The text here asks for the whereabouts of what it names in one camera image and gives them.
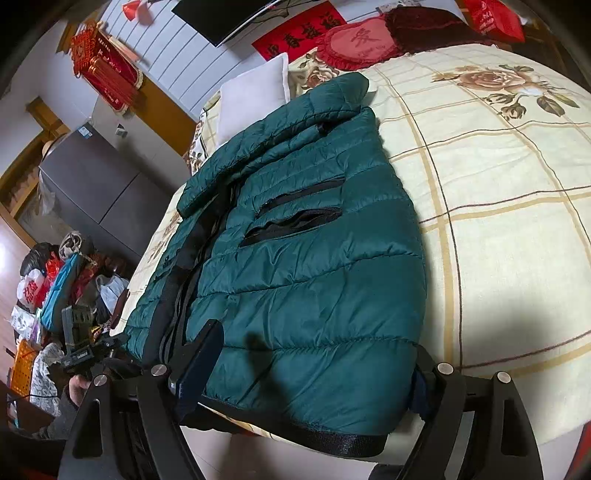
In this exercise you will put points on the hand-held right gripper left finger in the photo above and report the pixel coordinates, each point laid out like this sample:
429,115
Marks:
198,369

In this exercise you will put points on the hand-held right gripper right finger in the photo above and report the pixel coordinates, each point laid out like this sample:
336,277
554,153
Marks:
421,392

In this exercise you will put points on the green puffer jacket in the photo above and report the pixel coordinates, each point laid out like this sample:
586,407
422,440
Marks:
300,277

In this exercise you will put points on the person's left forearm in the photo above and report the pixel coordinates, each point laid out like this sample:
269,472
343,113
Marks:
53,417

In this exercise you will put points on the person's left hand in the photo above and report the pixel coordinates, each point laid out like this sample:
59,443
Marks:
78,390

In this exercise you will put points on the teal fabric bag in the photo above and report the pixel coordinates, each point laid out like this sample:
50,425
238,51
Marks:
60,295

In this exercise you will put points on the white lace cloth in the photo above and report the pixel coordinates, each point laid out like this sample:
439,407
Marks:
46,374

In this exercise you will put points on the red and white plastic bag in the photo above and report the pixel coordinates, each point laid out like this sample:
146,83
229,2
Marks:
33,290

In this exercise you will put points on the orange plastic crate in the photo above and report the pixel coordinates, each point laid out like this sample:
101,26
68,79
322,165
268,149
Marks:
22,369

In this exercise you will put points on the black plastic bag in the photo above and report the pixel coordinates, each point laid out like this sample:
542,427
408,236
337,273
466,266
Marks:
37,258

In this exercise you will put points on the grey refrigerator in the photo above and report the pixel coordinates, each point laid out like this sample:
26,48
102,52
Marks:
101,184

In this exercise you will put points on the red pennant with gold fringe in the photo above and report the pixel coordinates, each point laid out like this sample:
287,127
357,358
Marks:
115,78

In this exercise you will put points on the white pillow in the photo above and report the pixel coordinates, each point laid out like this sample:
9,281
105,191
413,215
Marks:
254,97

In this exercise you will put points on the red knot tassel ornament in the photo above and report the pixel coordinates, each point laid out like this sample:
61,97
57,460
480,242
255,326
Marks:
83,46

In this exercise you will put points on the red heart-shaped pillow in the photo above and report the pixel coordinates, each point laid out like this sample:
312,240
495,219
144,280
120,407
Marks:
360,41

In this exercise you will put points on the dark red velvet pillow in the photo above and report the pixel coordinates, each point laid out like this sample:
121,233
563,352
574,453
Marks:
434,25

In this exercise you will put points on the red shopping bag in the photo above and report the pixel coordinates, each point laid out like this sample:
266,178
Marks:
496,18

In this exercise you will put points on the wall switch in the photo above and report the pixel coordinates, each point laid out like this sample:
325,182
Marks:
121,130

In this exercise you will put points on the black wall television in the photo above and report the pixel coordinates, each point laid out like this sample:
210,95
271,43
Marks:
217,16

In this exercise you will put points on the red paper wall banner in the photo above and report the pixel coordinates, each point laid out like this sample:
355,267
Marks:
295,34

